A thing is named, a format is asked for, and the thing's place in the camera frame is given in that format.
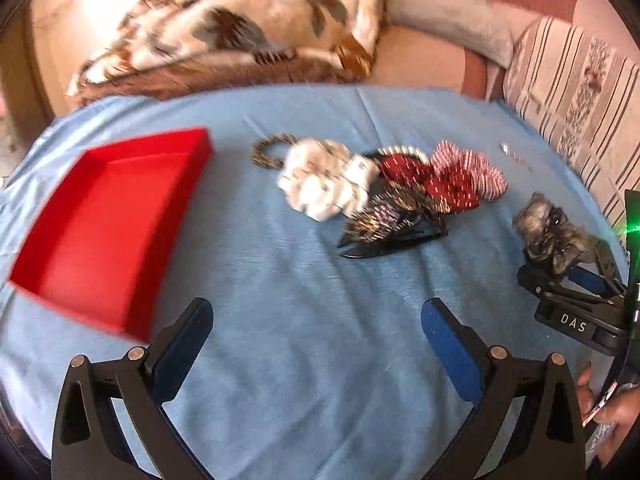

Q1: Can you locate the red white plaid scrunchie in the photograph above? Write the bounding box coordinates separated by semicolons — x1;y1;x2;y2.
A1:
431;140;509;202

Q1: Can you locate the red polka dot scrunchie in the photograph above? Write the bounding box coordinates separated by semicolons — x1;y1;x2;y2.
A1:
380;154;480;214

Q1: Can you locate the black beaded hair clip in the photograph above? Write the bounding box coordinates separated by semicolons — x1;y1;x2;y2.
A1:
337;182;450;259

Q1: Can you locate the large pearl bracelet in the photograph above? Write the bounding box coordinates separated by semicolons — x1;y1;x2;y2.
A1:
375;144;432;164

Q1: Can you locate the white patterned scrunchie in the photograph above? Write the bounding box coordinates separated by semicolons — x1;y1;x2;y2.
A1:
277;139;380;222

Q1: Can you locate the leopard bead bracelet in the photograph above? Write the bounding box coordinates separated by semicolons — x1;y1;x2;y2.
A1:
250;132;302;169

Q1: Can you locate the person's right hand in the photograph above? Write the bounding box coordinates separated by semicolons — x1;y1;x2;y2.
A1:
576;365;640;466

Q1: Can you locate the red tray box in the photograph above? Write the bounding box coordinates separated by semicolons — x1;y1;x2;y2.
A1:
9;128;214;341

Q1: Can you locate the striped floral pillow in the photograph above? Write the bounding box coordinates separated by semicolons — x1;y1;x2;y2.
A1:
503;16;639;236

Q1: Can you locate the light blue towel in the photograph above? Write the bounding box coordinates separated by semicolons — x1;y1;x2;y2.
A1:
1;86;626;479

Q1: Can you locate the pink bed sheet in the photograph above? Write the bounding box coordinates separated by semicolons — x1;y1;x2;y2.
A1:
364;0;577;101

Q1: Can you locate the grey pillow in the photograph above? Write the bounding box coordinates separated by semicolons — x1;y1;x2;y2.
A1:
387;0;513;68

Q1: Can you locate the floral leaf quilt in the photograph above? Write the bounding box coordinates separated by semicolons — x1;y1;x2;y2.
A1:
66;0;386;106

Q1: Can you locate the silver pendant gold chain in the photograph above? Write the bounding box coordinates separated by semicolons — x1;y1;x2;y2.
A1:
499;142;533;172

